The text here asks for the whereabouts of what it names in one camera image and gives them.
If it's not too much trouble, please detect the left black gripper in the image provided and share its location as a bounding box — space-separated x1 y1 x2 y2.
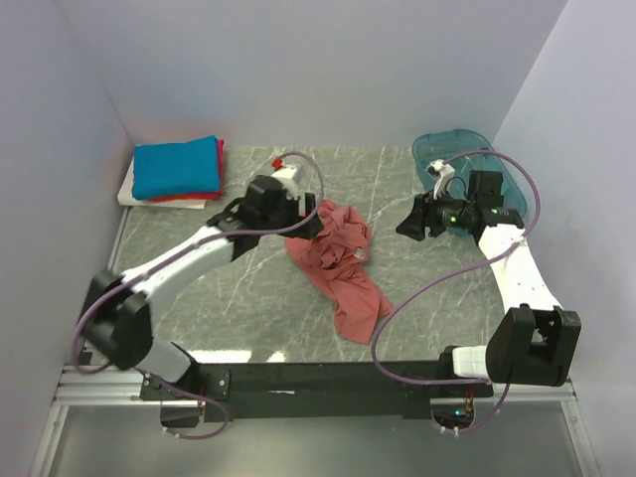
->
259 190 324 239

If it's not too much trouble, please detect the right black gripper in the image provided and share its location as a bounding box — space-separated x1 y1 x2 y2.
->
396 184 475 241

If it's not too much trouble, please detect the salmon pink t shirt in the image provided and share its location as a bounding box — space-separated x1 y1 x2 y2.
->
285 200 393 345

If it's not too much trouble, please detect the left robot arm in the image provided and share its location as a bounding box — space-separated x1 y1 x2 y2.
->
74 169 323 399

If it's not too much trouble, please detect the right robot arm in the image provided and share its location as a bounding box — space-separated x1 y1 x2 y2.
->
396 171 581 397

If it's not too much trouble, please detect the white board under stack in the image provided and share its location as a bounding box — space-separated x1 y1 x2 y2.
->
117 160 206 210

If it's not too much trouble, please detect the teal plastic bin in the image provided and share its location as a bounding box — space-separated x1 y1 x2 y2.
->
411 129 527 217

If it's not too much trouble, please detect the folded orange t shirt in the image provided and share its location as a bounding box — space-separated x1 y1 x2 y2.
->
148 194 208 203

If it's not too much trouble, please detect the folded magenta t shirt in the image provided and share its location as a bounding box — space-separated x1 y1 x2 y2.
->
192 139 225 200

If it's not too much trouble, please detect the folded blue t shirt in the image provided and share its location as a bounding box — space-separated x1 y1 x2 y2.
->
132 135 219 201

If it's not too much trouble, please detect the black base beam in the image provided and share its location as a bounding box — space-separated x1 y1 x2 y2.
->
141 361 496 423

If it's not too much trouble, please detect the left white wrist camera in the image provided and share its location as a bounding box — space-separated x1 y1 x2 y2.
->
271 157 303 200

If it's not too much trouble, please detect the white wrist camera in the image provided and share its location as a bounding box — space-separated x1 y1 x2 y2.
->
271 157 303 200
427 159 455 200

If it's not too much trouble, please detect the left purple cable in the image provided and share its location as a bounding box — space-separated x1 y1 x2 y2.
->
72 151 327 441

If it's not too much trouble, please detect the purple cable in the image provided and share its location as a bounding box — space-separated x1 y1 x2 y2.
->
371 151 542 434
72 151 327 441

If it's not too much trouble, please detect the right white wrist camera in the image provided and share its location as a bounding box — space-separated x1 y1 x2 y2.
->
427 159 455 200

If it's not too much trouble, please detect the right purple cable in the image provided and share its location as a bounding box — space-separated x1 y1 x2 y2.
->
371 151 542 434

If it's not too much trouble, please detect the aluminium frame rail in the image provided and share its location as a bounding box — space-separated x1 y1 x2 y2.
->
31 367 600 476

